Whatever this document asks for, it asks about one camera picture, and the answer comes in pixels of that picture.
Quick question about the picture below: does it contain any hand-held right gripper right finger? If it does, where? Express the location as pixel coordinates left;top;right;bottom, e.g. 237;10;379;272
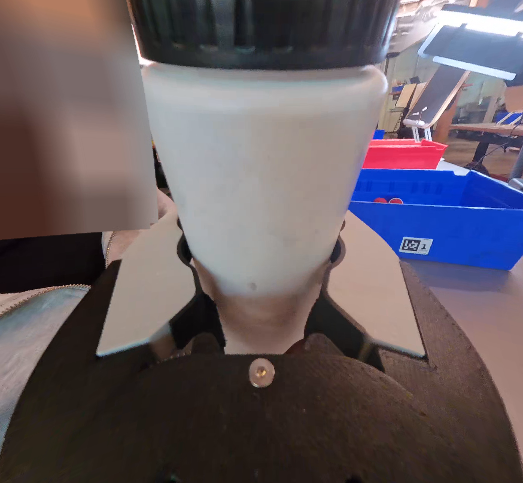
303;210;427;361

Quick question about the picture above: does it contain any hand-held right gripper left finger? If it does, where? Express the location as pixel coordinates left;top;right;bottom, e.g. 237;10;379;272
96;218;226;358

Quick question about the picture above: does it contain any white bottle black cap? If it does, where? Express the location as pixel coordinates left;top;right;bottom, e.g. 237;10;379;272
118;0;410;355

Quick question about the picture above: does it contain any blue bin white tag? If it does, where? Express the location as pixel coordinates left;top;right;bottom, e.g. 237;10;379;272
348;169;523;271

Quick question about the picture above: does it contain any red plastic bin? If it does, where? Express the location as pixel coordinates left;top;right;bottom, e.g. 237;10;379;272
363;139;448;170

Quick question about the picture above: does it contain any wooden office table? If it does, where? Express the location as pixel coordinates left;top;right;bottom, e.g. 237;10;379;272
449;123;523;161

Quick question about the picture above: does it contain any black board wooden edge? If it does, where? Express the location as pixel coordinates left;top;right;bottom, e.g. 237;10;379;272
402;67;471;140

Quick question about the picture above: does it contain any LED light panel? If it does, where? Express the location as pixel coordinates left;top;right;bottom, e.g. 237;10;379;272
418;3;523;81

